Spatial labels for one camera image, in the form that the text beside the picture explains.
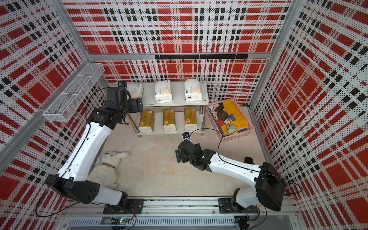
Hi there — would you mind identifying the white wire mesh wall basket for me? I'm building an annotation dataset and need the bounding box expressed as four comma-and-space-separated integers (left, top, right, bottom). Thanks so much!
43, 63, 104, 122

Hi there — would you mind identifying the white two-tier metal shelf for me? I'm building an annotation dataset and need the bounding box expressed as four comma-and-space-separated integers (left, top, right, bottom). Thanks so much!
141, 81, 209, 136

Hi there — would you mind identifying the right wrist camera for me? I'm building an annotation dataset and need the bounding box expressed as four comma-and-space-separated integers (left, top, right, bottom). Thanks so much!
182, 132, 190, 140

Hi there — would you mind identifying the black wall hook rail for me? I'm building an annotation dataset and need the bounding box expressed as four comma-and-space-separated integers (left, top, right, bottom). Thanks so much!
154, 54, 249, 62

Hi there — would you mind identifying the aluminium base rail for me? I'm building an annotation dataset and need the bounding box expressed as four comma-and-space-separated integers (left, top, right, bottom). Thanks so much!
57, 196, 303, 230

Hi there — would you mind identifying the green circuit board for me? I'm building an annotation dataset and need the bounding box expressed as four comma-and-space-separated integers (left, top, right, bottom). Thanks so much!
110, 218, 130, 226

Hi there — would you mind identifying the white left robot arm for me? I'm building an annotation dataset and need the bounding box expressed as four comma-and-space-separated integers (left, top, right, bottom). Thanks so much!
45, 86, 143, 210

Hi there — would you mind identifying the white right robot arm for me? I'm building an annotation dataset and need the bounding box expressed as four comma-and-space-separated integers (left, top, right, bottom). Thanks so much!
175, 139, 287, 212

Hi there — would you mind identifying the small black floor object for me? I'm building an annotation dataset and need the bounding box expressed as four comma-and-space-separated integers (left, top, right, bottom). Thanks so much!
244, 157, 254, 165

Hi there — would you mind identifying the white plush toy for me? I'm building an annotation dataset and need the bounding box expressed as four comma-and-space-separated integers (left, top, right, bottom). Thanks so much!
87, 151, 129, 189

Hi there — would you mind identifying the pink plastic basket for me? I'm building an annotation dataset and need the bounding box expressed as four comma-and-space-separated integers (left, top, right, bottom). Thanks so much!
207, 99, 255, 141

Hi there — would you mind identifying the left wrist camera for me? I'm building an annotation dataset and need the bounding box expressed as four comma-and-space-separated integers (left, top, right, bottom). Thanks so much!
118, 81, 127, 88

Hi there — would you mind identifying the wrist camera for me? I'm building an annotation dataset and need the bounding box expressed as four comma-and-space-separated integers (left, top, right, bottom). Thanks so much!
118, 81, 127, 88
182, 132, 190, 140

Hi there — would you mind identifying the yellow folded shirt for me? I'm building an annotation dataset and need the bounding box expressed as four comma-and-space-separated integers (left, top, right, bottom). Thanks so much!
214, 99, 249, 136

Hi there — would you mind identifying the white tissue pack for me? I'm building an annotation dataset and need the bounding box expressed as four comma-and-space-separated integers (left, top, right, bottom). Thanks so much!
154, 80, 173, 104
127, 83, 144, 99
184, 79, 202, 101

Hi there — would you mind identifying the gold tissue pack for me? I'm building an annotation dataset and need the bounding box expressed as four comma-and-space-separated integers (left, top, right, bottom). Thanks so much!
184, 108, 197, 131
138, 110, 155, 134
163, 109, 176, 132

